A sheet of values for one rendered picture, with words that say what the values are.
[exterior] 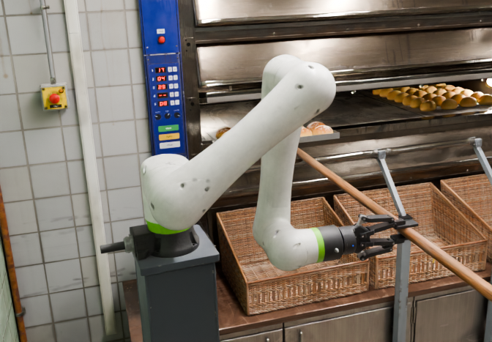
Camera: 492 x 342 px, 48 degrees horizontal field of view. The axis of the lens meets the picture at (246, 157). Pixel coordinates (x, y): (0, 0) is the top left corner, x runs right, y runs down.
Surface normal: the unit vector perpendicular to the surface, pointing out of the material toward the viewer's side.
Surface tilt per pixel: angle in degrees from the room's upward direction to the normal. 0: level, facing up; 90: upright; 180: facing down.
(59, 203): 90
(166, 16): 90
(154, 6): 90
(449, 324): 89
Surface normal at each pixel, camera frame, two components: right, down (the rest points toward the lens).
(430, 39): 0.25, -0.07
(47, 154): 0.28, 0.27
